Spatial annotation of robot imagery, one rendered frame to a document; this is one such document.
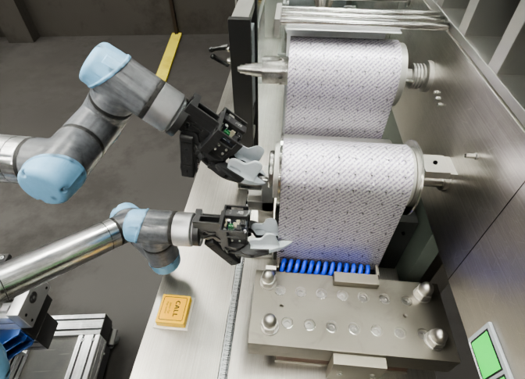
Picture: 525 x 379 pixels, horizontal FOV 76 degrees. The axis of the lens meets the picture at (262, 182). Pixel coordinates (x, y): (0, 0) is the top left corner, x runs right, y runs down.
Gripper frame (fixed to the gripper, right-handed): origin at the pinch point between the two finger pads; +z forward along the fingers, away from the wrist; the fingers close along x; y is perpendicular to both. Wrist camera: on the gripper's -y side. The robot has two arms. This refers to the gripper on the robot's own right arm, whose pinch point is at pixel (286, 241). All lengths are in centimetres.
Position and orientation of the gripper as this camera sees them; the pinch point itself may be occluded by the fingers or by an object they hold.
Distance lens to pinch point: 75.8
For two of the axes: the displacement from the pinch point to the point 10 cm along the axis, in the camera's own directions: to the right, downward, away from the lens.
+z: 10.0, 0.6, -0.6
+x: 0.9, -7.1, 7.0
